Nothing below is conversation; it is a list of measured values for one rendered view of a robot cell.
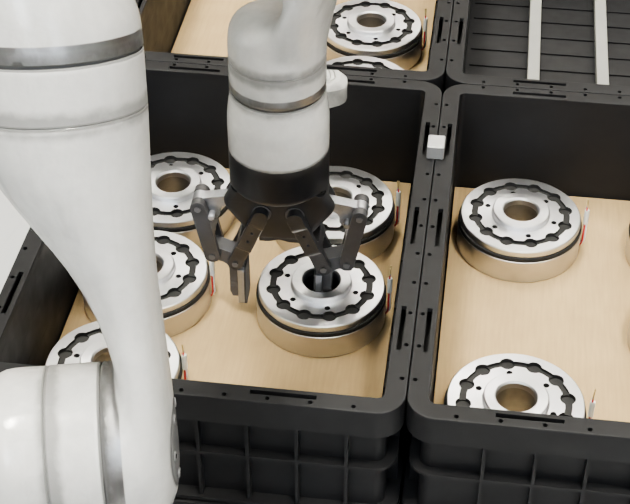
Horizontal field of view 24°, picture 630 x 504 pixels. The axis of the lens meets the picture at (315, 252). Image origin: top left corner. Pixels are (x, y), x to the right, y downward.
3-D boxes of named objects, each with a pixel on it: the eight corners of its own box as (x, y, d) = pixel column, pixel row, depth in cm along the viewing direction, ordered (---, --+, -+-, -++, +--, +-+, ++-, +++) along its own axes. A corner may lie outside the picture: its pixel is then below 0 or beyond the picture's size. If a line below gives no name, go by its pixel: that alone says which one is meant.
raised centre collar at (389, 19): (393, 39, 144) (393, 33, 144) (343, 35, 145) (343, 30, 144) (397, 13, 148) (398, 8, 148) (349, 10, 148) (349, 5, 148)
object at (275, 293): (380, 337, 112) (380, 331, 112) (250, 328, 113) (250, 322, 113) (388, 253, 120) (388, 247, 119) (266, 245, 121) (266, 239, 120)
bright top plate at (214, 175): (221, 232, 122) (221, 226, 122) (103, 223, 123) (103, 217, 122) (240, 160, 130) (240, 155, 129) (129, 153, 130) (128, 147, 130)
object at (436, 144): (443, 160, 117) (444, 148, 116) (426, 159, 117) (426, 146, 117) (444, 147, 119) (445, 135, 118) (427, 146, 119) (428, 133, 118)
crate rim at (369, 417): (402, 441, 97) (403, 416, 96) (-32, 398, 100) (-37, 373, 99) (442, 104, 127) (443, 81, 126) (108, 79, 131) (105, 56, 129)
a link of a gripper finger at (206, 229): (207, 181, 112) (233, 238, 116) (185, 185, 113) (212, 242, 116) (201, 202, 110) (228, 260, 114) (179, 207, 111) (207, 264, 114)
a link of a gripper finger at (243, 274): (249, 252, 116) (250, 287, 119) (241, 252, 116) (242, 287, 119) (245, 270, 115) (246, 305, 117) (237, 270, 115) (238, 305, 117)
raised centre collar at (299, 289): (349, 307, 114) (349, 301, 114) (287, 303, 114) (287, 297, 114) (354, 267, 118) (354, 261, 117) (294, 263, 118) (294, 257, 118)
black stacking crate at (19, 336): (395, 531, 104) (401, 420, 96) (-9, 488, 107) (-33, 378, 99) (434, 192, 134) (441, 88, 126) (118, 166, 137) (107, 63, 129)
